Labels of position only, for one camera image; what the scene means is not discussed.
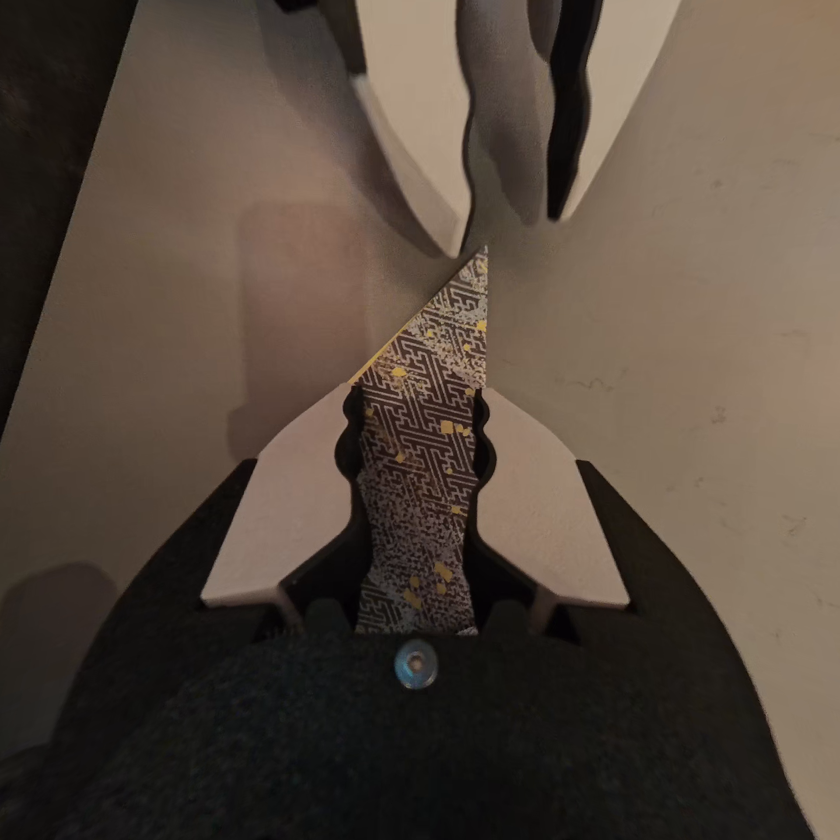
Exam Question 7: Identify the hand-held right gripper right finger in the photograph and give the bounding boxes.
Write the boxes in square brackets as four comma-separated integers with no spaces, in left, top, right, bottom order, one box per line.
[466,387,635,636]

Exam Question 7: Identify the black patterned origami paper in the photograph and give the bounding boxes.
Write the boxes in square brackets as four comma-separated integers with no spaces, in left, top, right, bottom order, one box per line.
[350,244,492,639]

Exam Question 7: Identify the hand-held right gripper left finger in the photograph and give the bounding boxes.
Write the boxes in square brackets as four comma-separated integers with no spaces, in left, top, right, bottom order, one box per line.
[199,384,363,634]

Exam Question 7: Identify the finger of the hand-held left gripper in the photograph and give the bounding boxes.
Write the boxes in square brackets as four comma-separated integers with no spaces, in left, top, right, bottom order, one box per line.
[353,0,483,259]
[546,0,681,222]

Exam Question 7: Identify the person's dark trousers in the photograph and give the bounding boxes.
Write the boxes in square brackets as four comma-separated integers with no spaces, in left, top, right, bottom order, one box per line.
[0,0,140,442]

